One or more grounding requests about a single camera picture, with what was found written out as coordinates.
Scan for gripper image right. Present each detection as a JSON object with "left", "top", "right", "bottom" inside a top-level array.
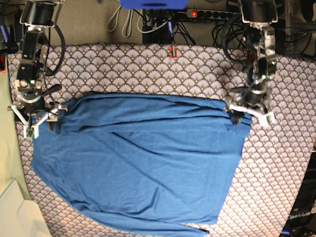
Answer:
[{"left": 228, "top": 85, "right": 270, "bottom": 124}]

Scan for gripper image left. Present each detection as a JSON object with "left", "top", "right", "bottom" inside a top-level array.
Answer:
[{"left": 17, "top": 92, "right": 59, "bottom": 131}]

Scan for blue T-shirt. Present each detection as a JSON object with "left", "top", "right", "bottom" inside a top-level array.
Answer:
[{"left": 31, "top": 93, "right": 252, "bottom": 237}]

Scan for patterned fan-print tablecloth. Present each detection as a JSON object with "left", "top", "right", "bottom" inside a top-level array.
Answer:
[{"left": 16, "top": 43, "right": 316, "bottom": 237}]

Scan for red and grey clamp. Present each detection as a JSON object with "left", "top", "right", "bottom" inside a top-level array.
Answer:
[{"left": 168, "top": 44, "right": 177, "bottom": 59}]

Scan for white plastic bin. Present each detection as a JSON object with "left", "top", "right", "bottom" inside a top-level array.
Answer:
[{"left": 0, "top": 179, "right": 51, "bottom": 237}]

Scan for black OpenArm base box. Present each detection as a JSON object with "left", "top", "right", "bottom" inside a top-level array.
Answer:
[{"left": 280, "top": 149, "right": 316, "bottom": 237}]

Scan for blue box overhead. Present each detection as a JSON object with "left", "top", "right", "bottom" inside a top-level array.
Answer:
[{"left": 120, "top": 0, "right": 188, "bottom": 9}]

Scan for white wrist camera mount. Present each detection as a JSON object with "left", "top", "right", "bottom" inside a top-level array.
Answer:
[
  {"left": 224, "top": 97, "right": 276, "bottom": 128},
  {"left": 7, "top": 105, "right": 68, "bottom": 139}
]

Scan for blue-handled clamp left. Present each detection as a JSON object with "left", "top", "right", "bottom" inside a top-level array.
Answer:
[{"left": 0, "top": 24, "right": 19, "bottom": 55}]

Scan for black power strip red switch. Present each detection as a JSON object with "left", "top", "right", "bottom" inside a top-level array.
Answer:
[{"left": 185, "top": 9, "right": 239, "bottom": 21}]

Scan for grey looped cable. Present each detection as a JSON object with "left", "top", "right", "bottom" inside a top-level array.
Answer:
[{"left": 107, "top": 7, "right": 134, "bottom": 38}]

